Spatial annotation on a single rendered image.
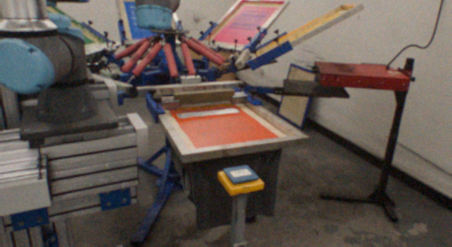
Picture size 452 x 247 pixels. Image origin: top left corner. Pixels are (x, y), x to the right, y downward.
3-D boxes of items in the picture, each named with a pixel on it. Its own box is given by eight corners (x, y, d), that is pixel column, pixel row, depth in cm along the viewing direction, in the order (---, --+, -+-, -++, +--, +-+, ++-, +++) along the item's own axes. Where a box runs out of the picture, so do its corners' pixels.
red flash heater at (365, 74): (391, 78, 267) (394, 64, 263) (412, 94, 224) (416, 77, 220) (312, 73, 274) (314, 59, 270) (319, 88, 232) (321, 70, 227)
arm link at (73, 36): (95, 73, 94) (89, 23, 89) (75, 85, 81) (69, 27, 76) (51, 72, 93) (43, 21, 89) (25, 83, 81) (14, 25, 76)
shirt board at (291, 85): (339, 92, 274) (341, 82, 271) (349, 107, 236) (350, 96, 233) (178, 81, 289) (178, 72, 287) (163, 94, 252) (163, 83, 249)
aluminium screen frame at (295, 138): (307, 144, 153) (308, 136, 152) (182, 163, 132) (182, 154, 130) (238, 97, 221) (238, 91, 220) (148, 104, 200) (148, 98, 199)
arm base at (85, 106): (36, 126, 82) (30, 86, 78) (37, 108, 94) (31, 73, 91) (102, 118, 88) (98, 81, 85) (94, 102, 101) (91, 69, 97)
